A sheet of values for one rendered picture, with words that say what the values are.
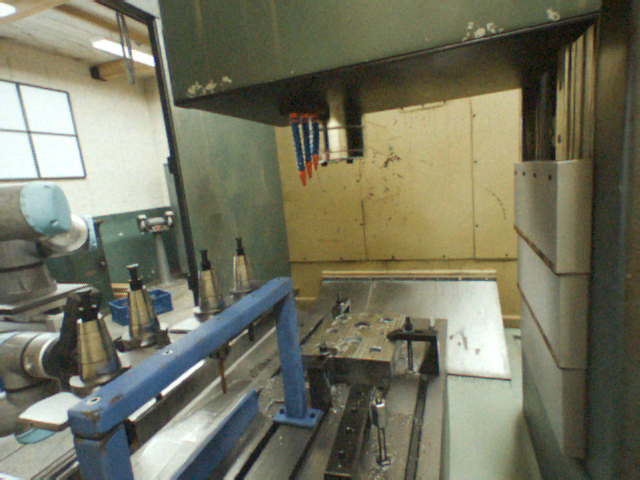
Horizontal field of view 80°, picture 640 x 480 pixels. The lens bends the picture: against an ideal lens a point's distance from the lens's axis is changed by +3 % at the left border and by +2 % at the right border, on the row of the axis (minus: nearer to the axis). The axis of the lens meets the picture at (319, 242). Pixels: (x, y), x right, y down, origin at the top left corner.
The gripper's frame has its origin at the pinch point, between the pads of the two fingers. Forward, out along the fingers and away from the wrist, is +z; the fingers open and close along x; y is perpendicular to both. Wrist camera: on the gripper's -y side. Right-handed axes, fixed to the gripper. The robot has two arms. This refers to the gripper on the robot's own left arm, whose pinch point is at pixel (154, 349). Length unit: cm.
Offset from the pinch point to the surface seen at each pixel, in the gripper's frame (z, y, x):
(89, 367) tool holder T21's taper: 4.0, -4.6, 12.8
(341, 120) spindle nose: 21, -34, -44
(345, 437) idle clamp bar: 23.2, 23.8, -15.6
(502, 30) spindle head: 51, -38, -19
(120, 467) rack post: 10.5, 4.1, 16.6
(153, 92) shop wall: -418, -189, -488
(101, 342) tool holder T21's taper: 4.9, -6.9, 11.4
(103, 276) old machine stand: -373, 67, -288
